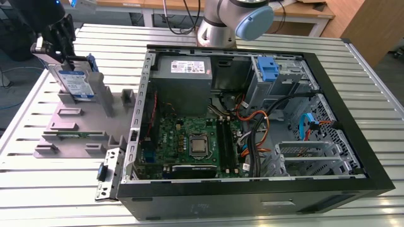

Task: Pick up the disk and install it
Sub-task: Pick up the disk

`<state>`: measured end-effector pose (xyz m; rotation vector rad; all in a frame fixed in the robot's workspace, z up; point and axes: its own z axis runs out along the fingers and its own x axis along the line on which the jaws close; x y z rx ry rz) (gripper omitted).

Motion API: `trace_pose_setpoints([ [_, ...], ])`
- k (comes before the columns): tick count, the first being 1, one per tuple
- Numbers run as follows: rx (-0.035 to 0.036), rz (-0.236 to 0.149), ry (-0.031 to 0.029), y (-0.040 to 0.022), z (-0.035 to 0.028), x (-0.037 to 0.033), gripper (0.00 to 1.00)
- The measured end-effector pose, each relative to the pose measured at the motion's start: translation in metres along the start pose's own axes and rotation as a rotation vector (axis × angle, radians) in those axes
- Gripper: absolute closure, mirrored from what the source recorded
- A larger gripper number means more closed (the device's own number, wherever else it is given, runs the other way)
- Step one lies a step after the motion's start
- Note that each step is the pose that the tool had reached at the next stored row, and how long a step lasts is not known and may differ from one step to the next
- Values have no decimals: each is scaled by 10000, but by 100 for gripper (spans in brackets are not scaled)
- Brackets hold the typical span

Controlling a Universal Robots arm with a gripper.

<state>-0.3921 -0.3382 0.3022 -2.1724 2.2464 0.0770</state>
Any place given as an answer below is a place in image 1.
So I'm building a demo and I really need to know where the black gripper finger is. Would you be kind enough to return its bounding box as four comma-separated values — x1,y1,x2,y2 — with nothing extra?
52,14,78,70
31,28,63,63

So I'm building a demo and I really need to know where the hard disk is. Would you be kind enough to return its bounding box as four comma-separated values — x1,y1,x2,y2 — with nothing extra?
40,53,99,104

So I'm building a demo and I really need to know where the blue data wire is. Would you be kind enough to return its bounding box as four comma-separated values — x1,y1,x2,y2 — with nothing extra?
298,113,320,142

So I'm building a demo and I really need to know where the black office chair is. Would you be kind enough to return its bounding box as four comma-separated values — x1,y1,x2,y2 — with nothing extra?
0,7,40,62

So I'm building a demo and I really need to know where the long wooden top desk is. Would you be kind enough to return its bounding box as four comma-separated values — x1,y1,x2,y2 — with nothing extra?
95,0,206,28

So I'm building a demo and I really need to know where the grey parts rack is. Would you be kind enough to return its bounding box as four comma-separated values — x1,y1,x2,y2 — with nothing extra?
31,73,140,159

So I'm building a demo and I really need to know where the green RAM stick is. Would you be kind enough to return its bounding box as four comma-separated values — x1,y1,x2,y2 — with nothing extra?
56,132,104,140

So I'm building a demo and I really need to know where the grey power supply unit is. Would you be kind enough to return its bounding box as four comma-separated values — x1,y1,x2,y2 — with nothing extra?
150,55,214,118

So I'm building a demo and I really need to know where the blue VGA port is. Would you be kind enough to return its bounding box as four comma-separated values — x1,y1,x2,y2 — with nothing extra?
96,165,108,182

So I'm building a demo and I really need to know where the green motherboard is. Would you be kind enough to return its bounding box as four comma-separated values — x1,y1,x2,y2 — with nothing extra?
138,115,250,179

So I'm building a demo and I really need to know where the silver CPU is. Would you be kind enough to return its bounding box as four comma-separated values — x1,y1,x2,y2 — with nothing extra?
191,139,210,152

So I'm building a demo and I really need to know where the blue plastic bay latch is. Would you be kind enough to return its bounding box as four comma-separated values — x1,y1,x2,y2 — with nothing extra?
258,56,280,82

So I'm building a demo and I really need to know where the CPU socket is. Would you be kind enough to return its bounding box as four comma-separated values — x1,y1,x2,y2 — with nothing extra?
188,132,212,161

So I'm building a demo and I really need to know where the black graphics card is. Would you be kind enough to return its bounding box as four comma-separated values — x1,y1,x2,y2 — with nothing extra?
163,164,219,179

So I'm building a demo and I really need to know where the silver optical drive bay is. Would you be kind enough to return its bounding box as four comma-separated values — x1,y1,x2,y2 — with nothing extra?
246,55,319,116

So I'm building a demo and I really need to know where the small wooden top desk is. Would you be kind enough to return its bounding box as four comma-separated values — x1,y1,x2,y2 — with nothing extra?
271,0,335,36

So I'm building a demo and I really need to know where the black open PC case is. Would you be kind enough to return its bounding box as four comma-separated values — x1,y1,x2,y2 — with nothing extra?
94,44,398,222

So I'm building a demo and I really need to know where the wooden cabinet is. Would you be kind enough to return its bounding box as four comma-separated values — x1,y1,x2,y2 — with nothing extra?
322,0,404,68

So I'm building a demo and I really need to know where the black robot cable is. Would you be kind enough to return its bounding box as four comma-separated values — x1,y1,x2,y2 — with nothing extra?
163,0,203,35

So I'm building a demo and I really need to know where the orange wire bundle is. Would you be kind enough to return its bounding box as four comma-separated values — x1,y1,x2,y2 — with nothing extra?
236,110,272,157

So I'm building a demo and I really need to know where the black cable bundle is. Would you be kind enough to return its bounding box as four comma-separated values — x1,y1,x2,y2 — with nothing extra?
248,92,316,178

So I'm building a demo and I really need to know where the colourful disk power wire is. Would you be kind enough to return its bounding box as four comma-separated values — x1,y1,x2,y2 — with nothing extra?
315,120,344,130

